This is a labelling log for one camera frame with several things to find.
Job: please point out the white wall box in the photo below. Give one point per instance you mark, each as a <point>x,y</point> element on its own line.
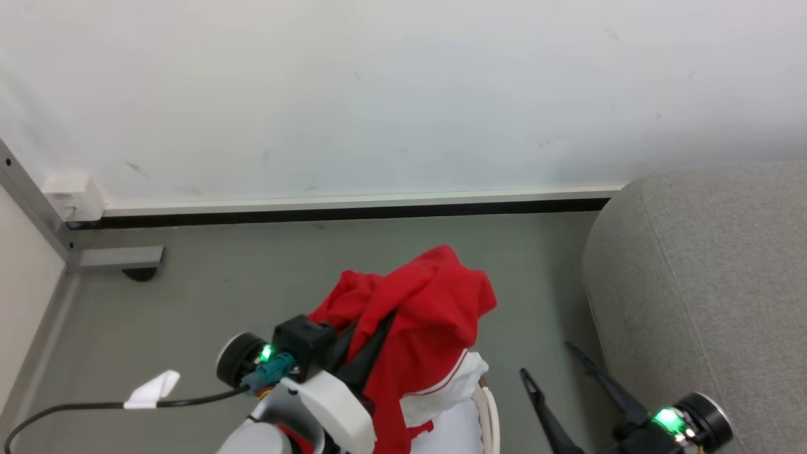
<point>72,195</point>

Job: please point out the white garment with red trim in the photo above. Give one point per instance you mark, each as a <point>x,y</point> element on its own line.
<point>449,394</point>

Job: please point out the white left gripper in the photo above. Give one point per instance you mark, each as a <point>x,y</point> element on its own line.
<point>334,400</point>

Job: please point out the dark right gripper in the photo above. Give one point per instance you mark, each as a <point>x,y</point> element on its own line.
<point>652,435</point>

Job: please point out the white and black baseboard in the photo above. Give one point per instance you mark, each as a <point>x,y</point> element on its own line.
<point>353,208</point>

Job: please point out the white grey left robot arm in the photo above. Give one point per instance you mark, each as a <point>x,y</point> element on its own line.
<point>243,359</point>

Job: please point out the black frame foot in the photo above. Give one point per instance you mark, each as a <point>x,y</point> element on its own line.
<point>140,273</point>

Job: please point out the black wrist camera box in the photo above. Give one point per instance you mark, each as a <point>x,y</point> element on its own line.
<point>304,343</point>

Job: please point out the cream laundry basket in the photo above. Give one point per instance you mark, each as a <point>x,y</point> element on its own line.
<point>490,416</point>

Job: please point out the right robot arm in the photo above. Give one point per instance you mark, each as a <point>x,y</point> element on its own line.
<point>709,419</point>

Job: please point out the grey fabric sofa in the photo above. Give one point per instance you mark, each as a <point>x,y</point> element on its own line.
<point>712,296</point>

